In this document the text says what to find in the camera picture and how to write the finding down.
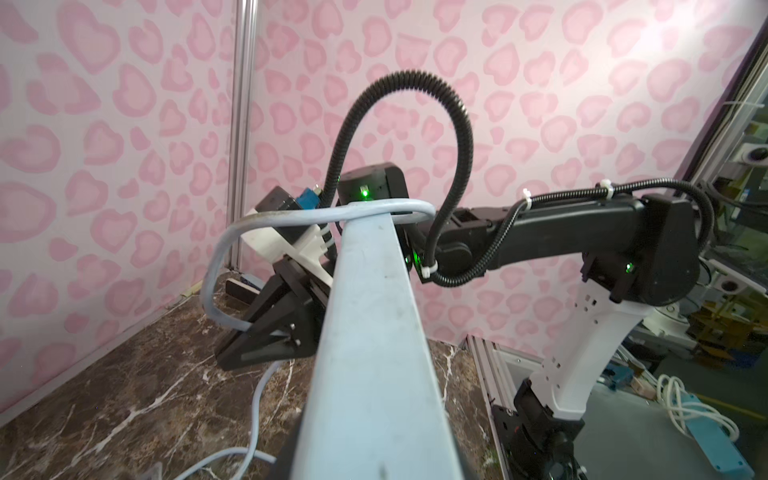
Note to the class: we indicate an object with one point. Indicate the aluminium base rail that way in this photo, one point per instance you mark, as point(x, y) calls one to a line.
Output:
point(501, 371)

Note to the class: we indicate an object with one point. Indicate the teal power strip below table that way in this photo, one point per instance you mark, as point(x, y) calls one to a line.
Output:
point(708, 427)

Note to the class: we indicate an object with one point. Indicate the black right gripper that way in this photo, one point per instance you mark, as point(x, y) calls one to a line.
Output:
point(283, 323)

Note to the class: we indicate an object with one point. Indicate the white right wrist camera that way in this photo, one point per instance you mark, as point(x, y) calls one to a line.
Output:
point(307, 245)

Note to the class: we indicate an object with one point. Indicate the grey-blue power strip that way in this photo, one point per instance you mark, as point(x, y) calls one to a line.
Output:
point(374, 409)

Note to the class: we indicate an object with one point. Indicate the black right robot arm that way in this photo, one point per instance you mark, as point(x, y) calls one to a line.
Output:
point(640, 243)

